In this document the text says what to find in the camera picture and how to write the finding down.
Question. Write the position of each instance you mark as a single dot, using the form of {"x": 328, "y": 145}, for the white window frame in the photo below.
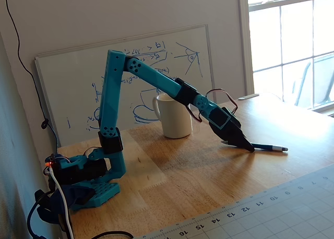
{"x": 245, "y": 40}

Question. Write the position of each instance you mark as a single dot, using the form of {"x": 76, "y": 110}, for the whiteboard with blue writing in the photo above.
{"x": 78, "y": 98}

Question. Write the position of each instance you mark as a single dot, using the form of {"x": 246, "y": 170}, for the black silver pen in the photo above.
{"x": 271, "y": 147}

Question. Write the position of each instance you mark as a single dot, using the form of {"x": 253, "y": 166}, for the blue table clamp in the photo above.
{"x": 73, "y": 197}

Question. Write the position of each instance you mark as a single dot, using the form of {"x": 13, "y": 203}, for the grey gridded cutting mat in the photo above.
{"x": 274, "y": 213}

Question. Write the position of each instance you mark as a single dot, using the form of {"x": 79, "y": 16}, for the outdoor patio chair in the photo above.
{"x": 321, "y": 79}

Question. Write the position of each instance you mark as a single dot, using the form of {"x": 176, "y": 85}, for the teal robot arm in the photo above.
{"x": 109, "y": 98}

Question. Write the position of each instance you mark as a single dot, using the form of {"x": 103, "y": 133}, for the small white flat strip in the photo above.
{"x": 248, "y": 96}

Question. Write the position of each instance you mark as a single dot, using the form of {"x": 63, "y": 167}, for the white ceramic mug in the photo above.
{"x": 176, "y": 119}

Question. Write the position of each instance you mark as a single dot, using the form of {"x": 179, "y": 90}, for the black teal gripper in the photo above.
{"x": 233, "y": 136}

